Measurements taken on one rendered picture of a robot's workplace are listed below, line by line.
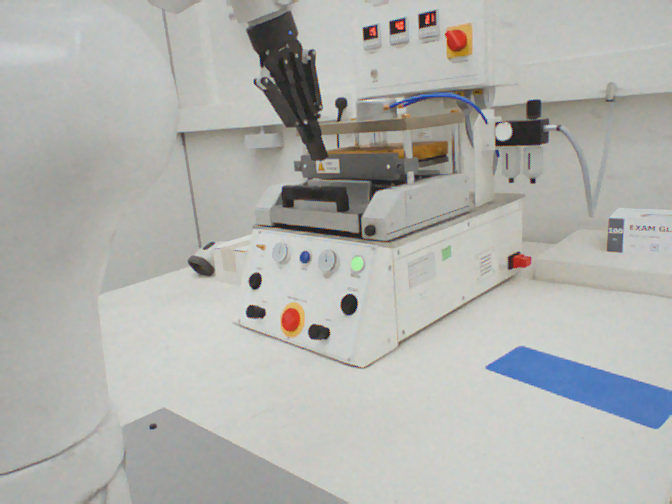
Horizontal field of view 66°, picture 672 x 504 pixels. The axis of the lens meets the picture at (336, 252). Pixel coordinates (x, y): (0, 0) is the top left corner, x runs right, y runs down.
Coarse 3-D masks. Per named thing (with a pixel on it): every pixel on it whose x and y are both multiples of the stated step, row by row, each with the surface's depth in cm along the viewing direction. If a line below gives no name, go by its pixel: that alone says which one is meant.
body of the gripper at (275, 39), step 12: (288, 12) 79; (264, 24) 76; (276, 24) 76; (288, 24) 77; (252, 36) 78; (264, 36) 77; (276, 36) 77; (288, 36) 78; (264, 48) 78; (276, 48) 80; (288, 48) 81; (300, 48) 83; (264, 60) 79; (276, 60) 80; (276, 72) 80
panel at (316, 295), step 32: (256, 256) 100; (352, 256) 83; (256, 288) 97; (288, 288) 92; (320, 288) 87; (352, 288) 82; (256, 320) 96; (320, 320) 85; (352, 320) 81; (320, 352) 84; (352, 352) 80
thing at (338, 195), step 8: (288, 192) 93; (296, 192) 91; (304, 192) 90; (312, 192) 88; (320, 192) 87; (328, 192) 86; (336, 192) 84; (344, 192) 84; (288, 200) 94; (312, 200) 89; (320, 200) 87; (328, 200) 86; (336, 200) 85; (344, 200) 85; (344, 208) 85
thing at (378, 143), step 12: (372, 132) 99; (384, 132) 99; (372, 144) 99; (384, 144) 99; (396, 144) 102; (420, 144) 96; (432, 144) 96; (444, 144) 99; (420, 156) 94; (432, 156) 96; (444, 156) 100
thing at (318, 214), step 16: (352, 192) 91; (368, 192) 89; (272, 208) 97; (288, 208) 94; (304, 208) 92; (320, 208) 90; (336, 208) 89; (352, 208) 88; (288, 224) 98; (304, 224) 92; (320, 224) 89; (336, 224) 86; (352, 224) 84
